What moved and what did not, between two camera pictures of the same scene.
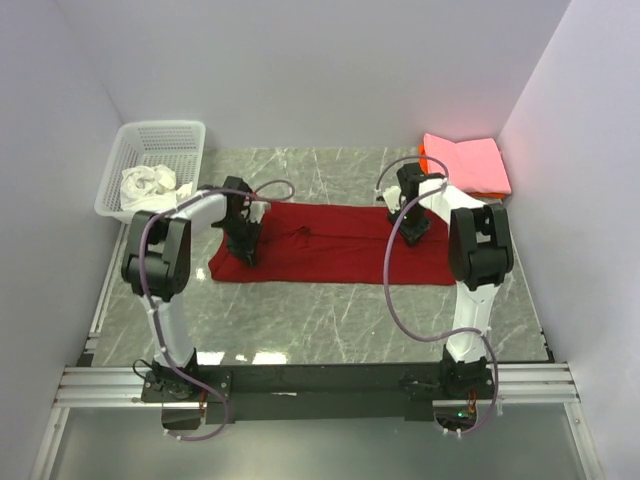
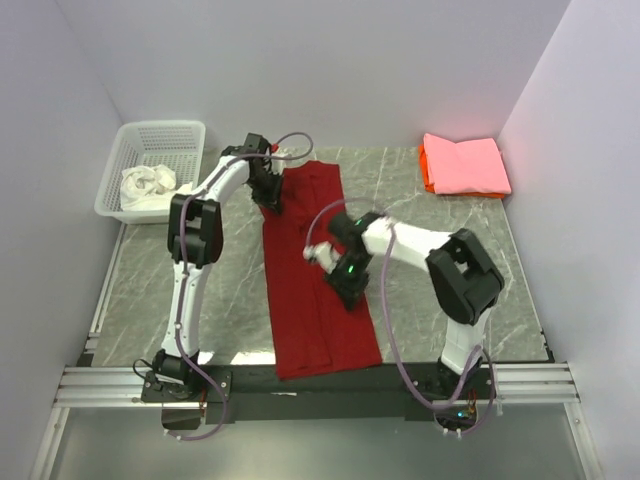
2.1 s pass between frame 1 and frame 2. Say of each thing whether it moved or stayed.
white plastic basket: stayed
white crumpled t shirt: stayed
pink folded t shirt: stayed
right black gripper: moved
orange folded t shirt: stayed
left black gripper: moved
